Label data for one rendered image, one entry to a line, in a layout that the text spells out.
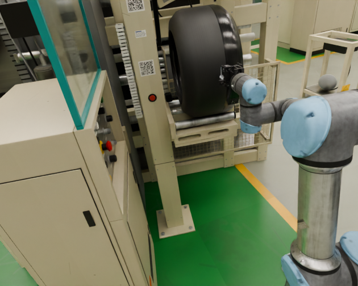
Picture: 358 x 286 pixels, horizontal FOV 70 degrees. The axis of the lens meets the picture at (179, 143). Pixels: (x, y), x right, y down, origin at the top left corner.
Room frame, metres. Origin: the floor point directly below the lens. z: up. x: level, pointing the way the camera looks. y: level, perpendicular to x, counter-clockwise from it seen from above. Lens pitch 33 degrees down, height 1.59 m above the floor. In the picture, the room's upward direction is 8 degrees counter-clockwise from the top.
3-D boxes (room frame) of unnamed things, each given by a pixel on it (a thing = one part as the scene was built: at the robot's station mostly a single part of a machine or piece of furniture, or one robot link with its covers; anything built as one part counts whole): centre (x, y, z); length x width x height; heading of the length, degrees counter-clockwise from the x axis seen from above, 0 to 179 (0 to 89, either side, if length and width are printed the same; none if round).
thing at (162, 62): (1.75, 0.11, 1.05); 0.20 x 0.15 x 0.30; 95
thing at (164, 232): (1.35, 0.11, 0.01); 0.27 x 0.27 x 0.02; 5
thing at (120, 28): (1.31, 0.20, 1.19); 0.05 x 0.04 x 0.48; 5
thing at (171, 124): (1.37, 0.04, 0.90); 0.40 x 0.03 x 0.10; 5
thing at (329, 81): (2.95, -1.98, 0.40); 0.60 x 0.35 x 0.80; 16
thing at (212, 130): (1.25, -0.15, 0.84); 0.36 x 0.09 x 0.06; 95
